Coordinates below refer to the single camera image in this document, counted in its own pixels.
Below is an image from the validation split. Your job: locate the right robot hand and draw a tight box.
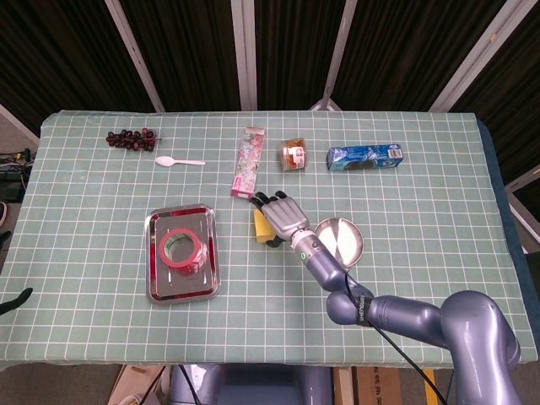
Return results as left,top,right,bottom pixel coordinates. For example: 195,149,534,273
248,190,316,248

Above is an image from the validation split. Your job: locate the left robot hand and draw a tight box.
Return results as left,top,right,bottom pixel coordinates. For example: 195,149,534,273
0,288,34,316

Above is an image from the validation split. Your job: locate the yellow cube block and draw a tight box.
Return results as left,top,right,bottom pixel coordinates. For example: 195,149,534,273
253,208,275,245

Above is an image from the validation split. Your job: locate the red tape roll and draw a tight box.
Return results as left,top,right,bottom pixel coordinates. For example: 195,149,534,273
159,227,208,278

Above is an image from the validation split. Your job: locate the round steel plate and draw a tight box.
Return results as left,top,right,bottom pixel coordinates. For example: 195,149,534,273
314,217,365,272

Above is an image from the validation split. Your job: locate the clear snack jar red label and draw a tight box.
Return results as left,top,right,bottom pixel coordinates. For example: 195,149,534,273
280,138,308,172

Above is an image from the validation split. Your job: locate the pink floral box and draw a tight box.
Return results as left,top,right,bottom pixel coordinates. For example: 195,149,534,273
229,126,267,199

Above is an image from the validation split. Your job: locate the blue cookie box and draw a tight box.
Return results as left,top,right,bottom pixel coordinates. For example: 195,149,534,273
326,143,403,172

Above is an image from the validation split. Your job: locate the green checkered tablecloth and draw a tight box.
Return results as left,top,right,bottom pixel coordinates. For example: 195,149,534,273
0,110,535,372

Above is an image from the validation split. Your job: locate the rectangular steel tray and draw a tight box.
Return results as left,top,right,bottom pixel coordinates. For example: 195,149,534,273
144,203,222,305

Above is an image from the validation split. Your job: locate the white plastic spoon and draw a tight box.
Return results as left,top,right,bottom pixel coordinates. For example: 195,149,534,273
154,155,207,168

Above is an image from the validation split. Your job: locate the blue-grey robot torso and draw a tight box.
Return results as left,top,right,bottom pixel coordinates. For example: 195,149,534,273
168,363,337,405

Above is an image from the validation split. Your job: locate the dark red grape bunch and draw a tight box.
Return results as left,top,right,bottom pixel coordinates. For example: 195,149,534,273
105,127,164,153

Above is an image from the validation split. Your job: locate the black cable clutter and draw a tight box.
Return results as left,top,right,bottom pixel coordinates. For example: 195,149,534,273
0,149,35,203

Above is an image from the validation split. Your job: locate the white frame post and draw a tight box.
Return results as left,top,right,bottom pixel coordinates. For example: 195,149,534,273
230,0,258,111
0,103,42,143
104,0,165,113
429,0,531,113
504,166,540,254
310,0,359,111

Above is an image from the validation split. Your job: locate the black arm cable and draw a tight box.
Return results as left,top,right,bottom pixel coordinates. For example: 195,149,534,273
342,273,449,405

